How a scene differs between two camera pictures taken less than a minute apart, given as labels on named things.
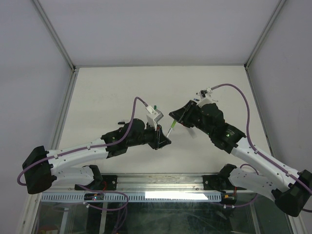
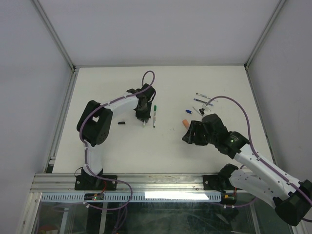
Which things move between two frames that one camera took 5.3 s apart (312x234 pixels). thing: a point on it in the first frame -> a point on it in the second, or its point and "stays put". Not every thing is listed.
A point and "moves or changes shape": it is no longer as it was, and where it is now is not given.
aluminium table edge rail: [155, 183] stays put
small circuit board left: [94, 196] stays put
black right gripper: [183, 114] -> [189, 137]
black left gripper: [159, 139] -> [144, 117]
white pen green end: [172, 126] moves or changes shape
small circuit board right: [228, 199] stays put
